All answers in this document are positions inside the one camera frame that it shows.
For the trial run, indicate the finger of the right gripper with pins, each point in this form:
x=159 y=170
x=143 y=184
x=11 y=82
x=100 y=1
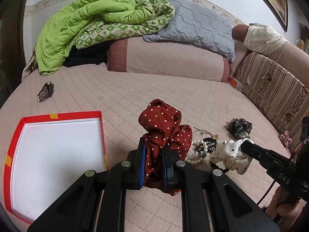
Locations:
x=255 y=151

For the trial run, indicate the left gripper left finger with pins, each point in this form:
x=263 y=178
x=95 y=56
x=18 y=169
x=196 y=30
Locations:
x=139 y=163

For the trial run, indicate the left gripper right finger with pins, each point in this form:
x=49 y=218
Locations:
x=169 y=158

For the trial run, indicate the white polka dot scrunchie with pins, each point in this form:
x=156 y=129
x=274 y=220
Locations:
x=229 y=152

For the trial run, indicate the black sheer organza scrunchie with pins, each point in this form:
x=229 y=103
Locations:
x=240 y=128

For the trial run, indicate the red polka dot scrunchie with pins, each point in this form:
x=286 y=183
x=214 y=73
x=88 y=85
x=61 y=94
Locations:
x=163 y=125

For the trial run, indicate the black beaded hair clip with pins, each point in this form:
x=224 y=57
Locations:
x=209 y=145

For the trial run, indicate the person right hand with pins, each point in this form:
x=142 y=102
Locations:
x=289 y=212

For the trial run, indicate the pink small scrunchie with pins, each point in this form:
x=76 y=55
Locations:
x=285 y=139

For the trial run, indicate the striped floral headboard cushion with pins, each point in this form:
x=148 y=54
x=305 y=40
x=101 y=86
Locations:
x=277 y=93

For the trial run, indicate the orange white small box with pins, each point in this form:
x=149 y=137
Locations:
x=236 y=84

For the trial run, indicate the red white shallow box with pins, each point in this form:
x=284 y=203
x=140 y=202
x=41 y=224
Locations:
x=46 y=155

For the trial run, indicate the pink bolster cushion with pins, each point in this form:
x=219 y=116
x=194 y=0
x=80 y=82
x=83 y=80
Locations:
x=166 y=58

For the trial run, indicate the dark rhinestone hair claw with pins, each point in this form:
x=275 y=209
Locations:
x=46 y=92

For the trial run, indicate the cream floral cloth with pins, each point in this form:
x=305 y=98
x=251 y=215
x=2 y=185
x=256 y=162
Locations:
x=263 y=39

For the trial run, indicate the grey quilted pillow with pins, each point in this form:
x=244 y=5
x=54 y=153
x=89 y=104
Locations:
x=198 y=26

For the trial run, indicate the green quilted comforter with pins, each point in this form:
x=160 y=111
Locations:
x=84 y=23

